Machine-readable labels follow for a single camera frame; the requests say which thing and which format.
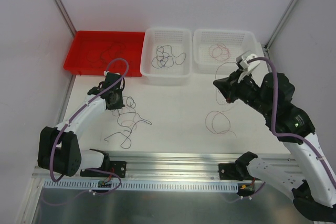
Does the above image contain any coloured wire bundle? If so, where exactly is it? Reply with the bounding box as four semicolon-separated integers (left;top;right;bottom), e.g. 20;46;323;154
104;95;153;150

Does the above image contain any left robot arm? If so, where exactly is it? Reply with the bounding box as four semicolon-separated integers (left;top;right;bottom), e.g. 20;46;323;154
37;72;125;182

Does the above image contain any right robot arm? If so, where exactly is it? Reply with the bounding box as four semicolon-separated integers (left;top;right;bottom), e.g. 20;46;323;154
213;70;335;222

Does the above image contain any white right mesh basket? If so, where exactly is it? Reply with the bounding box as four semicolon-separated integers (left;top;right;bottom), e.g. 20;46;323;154
193;29;263;75

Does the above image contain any white mesh basket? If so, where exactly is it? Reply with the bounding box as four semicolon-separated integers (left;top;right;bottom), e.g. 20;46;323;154
140;27;192;86
193;29;263;75

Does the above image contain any red plastic tray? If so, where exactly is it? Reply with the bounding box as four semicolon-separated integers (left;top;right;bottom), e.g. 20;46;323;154
64;30;145;77

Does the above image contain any white middle mesh basket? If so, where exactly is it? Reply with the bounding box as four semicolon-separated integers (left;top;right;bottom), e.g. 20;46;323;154
140;27;192;86

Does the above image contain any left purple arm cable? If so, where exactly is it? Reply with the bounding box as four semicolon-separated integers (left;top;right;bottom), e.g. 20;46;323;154
49;58;130;183

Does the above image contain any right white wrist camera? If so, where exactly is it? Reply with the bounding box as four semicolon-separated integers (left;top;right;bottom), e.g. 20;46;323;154
236;50;260;83

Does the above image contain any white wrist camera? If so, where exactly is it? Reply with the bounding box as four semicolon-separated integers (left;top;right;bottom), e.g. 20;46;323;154
103;71;120;76
236;50;260;83

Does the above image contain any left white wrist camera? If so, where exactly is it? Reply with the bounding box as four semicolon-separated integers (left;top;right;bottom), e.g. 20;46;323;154
103;71;120;76

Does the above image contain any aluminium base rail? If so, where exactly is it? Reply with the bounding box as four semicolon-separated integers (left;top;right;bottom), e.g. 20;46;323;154
32;151;302;182

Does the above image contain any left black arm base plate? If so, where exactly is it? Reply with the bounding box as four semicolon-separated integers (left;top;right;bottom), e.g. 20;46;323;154
80;161;127;178

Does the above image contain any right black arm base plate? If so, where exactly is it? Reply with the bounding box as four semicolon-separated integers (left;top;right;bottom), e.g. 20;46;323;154
218;163;240;180

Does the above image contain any white slotted cable duct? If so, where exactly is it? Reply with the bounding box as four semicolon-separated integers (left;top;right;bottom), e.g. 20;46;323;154
44;179;238;193

